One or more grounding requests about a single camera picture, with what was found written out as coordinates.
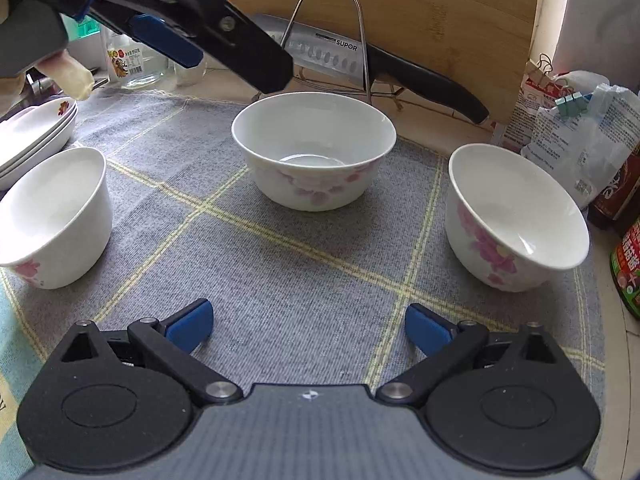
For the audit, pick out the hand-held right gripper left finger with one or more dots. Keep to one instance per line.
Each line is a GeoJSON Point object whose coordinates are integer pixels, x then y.
{"type": "Point", "coordinates": [192, 325]}

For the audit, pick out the person's left hand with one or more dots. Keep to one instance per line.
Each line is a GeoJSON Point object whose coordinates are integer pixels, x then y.
{"type": "Point", "coordinates": [67, 76]}

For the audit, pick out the white plate fruit print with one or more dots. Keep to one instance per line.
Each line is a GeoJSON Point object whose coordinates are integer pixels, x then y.
{"type": "Point", "coordinates": [35, 117]}
{"type": "Point", "coordinates": [65, 132]}
{"type": "Point", "coordinates": [50, 154]}

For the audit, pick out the bamboo cutting board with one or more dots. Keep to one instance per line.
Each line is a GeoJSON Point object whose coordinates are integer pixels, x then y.
{"type": "Point", "coordinates": [425, 20]}

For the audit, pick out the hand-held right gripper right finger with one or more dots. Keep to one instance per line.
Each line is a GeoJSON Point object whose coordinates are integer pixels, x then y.
{"type": "Point", "coordinates": [427, 330]}

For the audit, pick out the white printed plastic bag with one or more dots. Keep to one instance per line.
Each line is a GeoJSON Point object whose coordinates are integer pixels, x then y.
{"type": "Point", "coordinates": [590, 150]}

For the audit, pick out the green binder clip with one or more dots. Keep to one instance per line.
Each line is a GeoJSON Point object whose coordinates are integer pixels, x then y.
{"type": "Point", "coordinates": [570, 101]}

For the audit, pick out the dark sauce bottle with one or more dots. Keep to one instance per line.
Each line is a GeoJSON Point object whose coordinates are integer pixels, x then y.
{"type": "Point", "coordinates": [620, 195]}

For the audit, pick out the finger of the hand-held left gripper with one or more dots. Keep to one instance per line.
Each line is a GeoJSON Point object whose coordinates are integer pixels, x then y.
{"type": "Point", "coordinates": [250, 55]}
{"type": "Point", "coordinates": [165, 40]}

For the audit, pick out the glass jar yellow lid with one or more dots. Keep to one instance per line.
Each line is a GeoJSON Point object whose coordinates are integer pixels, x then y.
{"type": "Point", "coordinates": [135, 67]}

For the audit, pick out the red white paper bag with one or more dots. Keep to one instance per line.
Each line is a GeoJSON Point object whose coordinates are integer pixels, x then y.
{"type": "Point", "coordinates": [525, 110]}

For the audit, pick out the white bowl pink flowers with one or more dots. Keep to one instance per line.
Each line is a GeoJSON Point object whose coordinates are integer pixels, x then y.
{"type": "Point", "coordinates": [55, 220]}
{"type": "Point", "coordinates": [310, 180]}
{"type": "Point", "coordinates": [500, 200]}

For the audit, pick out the grey teal checked towel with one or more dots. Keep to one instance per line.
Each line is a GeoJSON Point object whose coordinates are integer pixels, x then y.
{"type": "Point", "coordinates": [300, 260]}

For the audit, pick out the green lidded red jar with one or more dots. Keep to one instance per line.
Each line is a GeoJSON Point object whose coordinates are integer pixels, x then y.
{"type": "Point", "coordinates": [630, 270]}

